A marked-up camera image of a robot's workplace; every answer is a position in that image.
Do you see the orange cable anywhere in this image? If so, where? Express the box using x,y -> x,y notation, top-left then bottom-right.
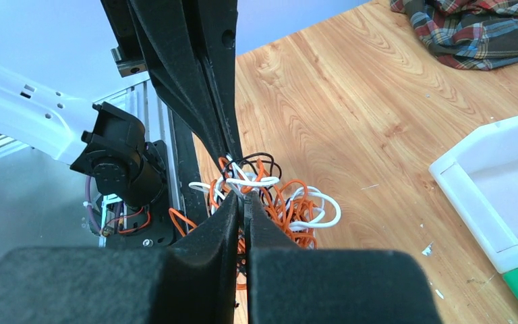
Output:
169,157 -> 319,291

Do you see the plaid flannel shirt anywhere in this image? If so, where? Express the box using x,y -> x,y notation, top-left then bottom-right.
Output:
389,1 -> 518,71

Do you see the black cable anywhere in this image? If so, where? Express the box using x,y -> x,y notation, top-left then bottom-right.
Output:
221,152 -> 283,205

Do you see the white plastic bin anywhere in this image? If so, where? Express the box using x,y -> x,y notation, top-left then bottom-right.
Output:
429,116 -> 518,273

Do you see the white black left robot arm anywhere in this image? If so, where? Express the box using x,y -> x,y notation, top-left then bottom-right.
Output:
0,1 -> 241,207

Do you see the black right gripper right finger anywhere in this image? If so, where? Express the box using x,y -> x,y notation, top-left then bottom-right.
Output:
243,193 -> 442,323

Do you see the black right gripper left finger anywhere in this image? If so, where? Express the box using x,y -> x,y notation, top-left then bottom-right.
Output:
0,194 -> 238,323

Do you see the black mounting rail base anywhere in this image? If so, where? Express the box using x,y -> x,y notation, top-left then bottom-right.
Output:
103,80 -> 210,249

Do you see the white cable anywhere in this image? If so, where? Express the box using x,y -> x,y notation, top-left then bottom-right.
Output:
188,155 -> 342,231

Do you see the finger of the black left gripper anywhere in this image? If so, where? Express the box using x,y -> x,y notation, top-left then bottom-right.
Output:
183,1 -> 242,159
127,0 -> 231,161

